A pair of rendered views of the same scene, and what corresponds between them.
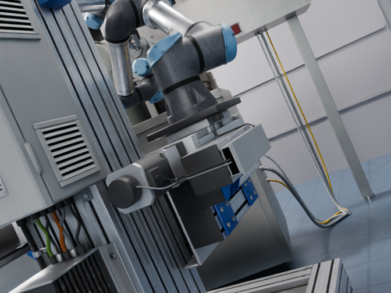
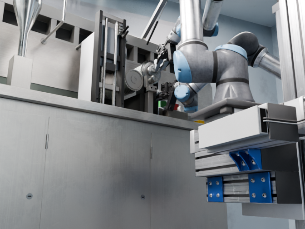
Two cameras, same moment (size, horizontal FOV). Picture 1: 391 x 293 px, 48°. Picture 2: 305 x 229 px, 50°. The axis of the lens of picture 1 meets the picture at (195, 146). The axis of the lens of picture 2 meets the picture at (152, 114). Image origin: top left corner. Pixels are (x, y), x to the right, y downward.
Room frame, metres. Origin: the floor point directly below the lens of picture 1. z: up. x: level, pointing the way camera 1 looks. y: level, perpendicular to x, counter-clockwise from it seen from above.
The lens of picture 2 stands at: (0.92, 1.43, 0.52)
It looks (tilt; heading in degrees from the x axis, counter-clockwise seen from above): 14 degrees up; 313
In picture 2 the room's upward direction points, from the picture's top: straight up
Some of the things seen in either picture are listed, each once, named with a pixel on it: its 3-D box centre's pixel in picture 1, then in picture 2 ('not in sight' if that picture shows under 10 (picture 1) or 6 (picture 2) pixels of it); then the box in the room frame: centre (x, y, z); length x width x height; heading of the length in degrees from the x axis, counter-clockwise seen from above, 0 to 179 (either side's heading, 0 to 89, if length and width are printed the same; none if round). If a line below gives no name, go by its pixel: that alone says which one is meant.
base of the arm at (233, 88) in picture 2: not in sight; (233, 96); (1.46, 0.42, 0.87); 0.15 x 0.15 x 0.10
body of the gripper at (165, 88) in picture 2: not in sight; (171, 90); (2.06, 0.04, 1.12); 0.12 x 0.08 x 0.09; 170
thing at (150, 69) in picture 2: (134, 50); (152, 71); (2.17, 0.08, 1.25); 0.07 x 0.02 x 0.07; 80
